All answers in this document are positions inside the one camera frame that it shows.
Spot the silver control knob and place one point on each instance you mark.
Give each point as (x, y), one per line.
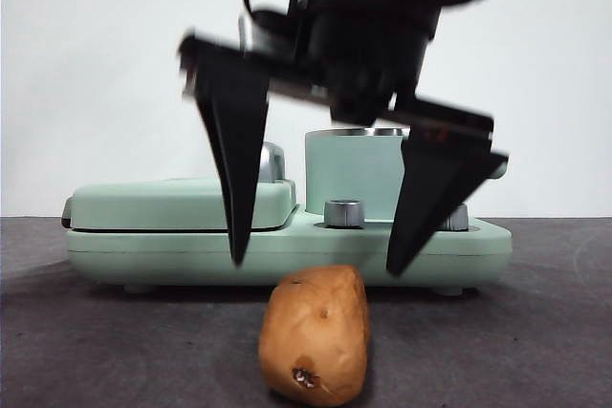
(344, 213)
(458, 219)

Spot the mint green breakfast maker base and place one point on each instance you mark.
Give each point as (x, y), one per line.
(143, 260)

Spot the mint green hinged grill cover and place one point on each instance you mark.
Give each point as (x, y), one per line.
(143, 202)

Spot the brown potato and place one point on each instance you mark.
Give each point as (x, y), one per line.
(311, 331)

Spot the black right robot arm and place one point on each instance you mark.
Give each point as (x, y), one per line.
(373, 21)

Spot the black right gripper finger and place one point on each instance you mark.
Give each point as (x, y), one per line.
(234, 150)
(425, 198)

